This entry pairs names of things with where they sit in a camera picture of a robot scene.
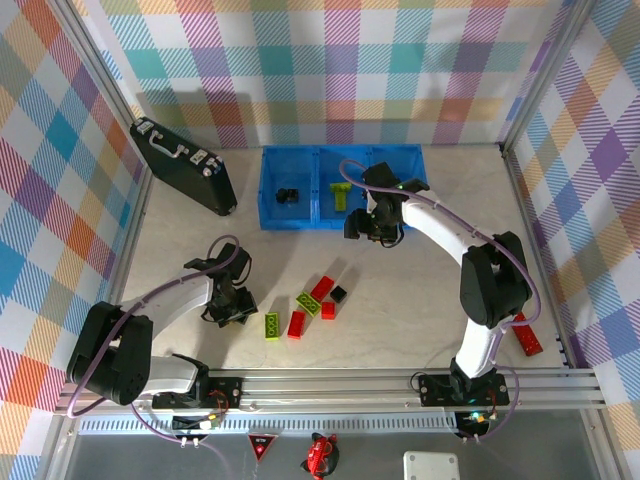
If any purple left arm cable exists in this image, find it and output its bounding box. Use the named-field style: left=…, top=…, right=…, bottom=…
left=67, top=234, right=242, bottom=444

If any aluminium side rail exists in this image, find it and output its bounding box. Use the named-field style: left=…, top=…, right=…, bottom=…
left=102, top=164, right=154, bottom=311
left=499, top=144, right=576, bottom=371

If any aluminium frame post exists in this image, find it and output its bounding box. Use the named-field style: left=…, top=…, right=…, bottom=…
left=497, top=0, right=601, bottom=154
left=49, top=0, right=151, bottom=174

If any white box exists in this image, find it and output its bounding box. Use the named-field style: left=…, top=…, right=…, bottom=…
left=402, top=451, right=461, bottom=480

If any red triangle button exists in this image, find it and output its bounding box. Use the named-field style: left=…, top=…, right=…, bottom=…
left=247, top=433, right=278, bottom=464

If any blue plastic bin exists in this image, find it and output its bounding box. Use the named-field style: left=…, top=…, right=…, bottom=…
left=312, top=145, right=377, bottom=230
left=368, top=143, right=430, bottom=230
left=257, top=145, right=321, bottom=232

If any black briefcase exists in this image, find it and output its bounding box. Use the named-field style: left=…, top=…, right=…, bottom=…
left=129, top=116, right=239, bottom=217

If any red glitter microphone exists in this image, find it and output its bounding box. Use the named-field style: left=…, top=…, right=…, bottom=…
left=509, top=312, right=545, bottom=358

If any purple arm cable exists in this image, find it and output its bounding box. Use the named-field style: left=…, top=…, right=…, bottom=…
left=67, top=234, right=242, bottom=444
left=339, top=159, right=544, bottom=444

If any grey slotted cable duct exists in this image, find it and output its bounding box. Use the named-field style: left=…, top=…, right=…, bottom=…
left=79, top=417, right=461, bottom=435

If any red black toy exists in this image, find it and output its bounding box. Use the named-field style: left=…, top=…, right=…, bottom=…
left=299, top=432, right=342, bottom=476

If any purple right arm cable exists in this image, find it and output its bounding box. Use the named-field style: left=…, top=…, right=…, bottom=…
left=339, top=159, right=544, bottom=444

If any long red lego brick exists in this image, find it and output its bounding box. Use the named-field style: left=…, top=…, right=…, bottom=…
left=287, top=310, right=307, bottom=341
left=310, top=275, right=335, bottom=302

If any aluminium mounting rail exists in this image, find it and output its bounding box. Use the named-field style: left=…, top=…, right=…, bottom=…
left=54, top=367, right=609, bottom=417

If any black connector board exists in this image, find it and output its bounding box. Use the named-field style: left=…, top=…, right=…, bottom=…
left=172, top=413, right=224, bottom=434
left=454, top=410, right=494, bottom=435

